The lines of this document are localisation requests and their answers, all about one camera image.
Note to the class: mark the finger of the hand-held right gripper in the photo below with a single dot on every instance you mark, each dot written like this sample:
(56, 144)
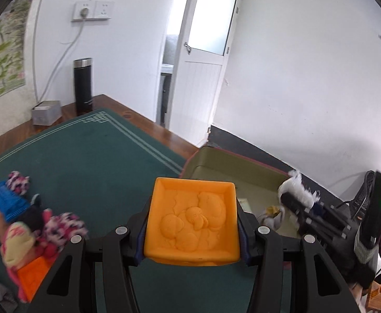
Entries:
(311, 228)
(296, 203)

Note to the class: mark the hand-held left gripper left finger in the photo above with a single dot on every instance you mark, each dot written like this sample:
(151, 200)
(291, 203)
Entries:
(140, 238)

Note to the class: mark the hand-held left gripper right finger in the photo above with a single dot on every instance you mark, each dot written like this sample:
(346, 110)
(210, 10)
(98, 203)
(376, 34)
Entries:
(244, 238)

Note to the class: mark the white fluffy toy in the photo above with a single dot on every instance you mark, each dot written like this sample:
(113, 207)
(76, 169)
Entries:
(296, 186)

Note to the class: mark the orange square embossed mould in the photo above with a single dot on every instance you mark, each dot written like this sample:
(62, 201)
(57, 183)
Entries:
(190, 218)

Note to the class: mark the olive fabric storage container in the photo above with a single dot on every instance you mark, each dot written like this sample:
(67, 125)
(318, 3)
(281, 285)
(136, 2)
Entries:
(216, 169)

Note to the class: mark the white and yellow cloth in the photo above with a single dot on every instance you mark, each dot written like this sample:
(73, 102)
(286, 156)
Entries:
(270, 218)

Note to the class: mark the pink leopard sock ball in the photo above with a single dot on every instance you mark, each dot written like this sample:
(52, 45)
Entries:
(64, 231)
(18, 182)

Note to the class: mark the green table mat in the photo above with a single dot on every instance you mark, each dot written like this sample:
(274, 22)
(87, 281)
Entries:
(95, 156)

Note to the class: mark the black sock ball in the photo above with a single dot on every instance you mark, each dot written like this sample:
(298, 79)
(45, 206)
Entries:
(33, 215)

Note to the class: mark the yellow and pink cloth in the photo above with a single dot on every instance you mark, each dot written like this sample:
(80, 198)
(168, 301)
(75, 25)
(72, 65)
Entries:
(15, 241)

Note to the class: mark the blue snack packet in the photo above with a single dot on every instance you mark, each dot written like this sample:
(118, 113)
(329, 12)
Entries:
(7, 202)

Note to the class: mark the white door with glass pane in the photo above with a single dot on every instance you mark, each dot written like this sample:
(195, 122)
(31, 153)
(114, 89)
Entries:
(197, 88)

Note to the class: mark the grey rectangular box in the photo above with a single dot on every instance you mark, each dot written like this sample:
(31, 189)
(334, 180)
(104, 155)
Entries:
(46, 113)

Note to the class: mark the black thermos flask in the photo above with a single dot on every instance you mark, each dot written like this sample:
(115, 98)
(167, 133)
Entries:
(83, 88)

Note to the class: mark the lotus painting wall scroll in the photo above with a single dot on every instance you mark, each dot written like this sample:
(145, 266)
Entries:
(4, 55)

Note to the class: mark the white wall socket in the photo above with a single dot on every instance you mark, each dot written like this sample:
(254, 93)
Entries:
(83, 10)
(105, 9)

